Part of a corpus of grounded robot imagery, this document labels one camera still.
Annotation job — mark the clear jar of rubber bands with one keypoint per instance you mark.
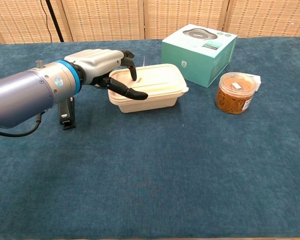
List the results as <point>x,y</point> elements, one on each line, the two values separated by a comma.
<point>235,97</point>

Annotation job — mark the blue table mat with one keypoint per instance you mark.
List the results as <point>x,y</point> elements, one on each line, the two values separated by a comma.
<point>140,162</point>

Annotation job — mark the cream lidded food container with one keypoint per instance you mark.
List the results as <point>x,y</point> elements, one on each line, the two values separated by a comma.
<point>160,82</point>

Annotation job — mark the teal speaker product box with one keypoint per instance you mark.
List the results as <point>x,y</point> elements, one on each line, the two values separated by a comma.
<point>190,55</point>

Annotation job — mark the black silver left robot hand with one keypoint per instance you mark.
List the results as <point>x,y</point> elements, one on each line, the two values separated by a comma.
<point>97,62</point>

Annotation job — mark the black tripod stand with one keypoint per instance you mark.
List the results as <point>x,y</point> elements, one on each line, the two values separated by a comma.
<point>55,22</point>

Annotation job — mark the bamboo folding screen panel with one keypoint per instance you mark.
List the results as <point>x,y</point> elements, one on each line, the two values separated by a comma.
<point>185,12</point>
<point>102,20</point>
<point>20,20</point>
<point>270,17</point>

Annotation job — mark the black stapler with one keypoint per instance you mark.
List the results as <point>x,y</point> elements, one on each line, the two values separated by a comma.
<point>67,117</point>

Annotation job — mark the small pink strip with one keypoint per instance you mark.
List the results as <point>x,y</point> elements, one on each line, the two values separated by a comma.
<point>139,80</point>

